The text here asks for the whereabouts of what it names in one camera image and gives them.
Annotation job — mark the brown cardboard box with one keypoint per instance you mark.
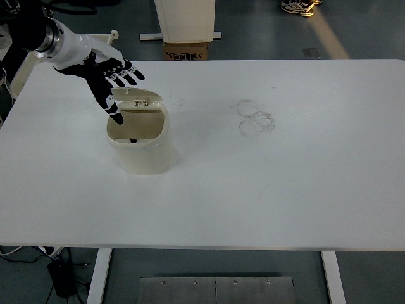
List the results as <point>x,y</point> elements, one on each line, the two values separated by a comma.
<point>185,51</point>

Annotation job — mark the grey metal screw plate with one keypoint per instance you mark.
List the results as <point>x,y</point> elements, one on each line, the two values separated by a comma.
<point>190,291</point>

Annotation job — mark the black power adapter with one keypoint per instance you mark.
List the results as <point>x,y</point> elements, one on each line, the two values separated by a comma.
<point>61,278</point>

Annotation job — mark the small cream lidded trash bin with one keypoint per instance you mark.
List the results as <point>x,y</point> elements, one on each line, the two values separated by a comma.
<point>142,158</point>

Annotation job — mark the grey floor socket plate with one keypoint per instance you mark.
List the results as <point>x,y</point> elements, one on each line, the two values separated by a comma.
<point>312,53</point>

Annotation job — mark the white table leg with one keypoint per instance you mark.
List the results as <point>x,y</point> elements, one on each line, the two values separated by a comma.
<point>99,275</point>
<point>333,278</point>

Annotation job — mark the white power strip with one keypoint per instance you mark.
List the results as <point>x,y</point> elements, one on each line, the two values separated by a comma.
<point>50,249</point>

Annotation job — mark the white metal floor bar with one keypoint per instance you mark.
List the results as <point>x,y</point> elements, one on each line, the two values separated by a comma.
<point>150,36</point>

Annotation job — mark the cream plastic storage crate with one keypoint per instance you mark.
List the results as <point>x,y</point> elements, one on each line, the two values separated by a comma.
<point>23,71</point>

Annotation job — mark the tall white plastic bin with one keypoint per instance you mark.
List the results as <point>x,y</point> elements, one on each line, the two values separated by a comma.
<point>186,19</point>

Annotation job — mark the person's white sneaker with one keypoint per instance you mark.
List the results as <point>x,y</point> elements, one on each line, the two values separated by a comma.
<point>297,7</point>

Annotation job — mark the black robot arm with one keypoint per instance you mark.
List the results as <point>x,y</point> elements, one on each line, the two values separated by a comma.
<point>25,31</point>

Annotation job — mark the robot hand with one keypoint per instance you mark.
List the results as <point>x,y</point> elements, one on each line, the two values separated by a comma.
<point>74,47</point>

